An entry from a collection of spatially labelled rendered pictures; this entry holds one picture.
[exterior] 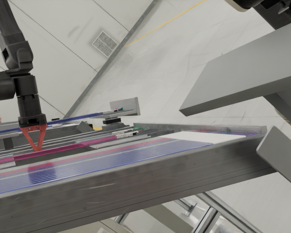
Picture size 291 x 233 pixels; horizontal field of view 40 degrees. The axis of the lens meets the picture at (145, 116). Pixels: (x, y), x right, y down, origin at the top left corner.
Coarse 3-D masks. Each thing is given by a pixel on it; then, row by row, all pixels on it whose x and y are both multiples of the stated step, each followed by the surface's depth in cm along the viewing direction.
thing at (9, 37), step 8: (0, 0) 104; (0, 8) 103; (8, 8) 105; (0, 16) 103; (8, 16) 104; (0, 24) 103; (8, 24) 104; (16, 24) 105; (0, 32) 103; (8, 32) 103; (16, 32) 104; (0, 40) 104; (8, 40) 102; (16, 40) 103; (24, 40) 105; (0, 48) 106; (8, 48) 102; (16, 48) 103; (8, 56) 104; (32, 56) 105; (8, 64) 105; (16, 64) 102
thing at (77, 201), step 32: (160, 160) 55; (192, 160) 57; (224, 160) 58; (256, 160) 60; (32, 192) 49; (64, 192) 51; (96, 192) 52; (128, 192) 53; (160, 192) 55; (192, 192) 57; (0, 224) 48; (32, 224) 49; (64, 224) 51
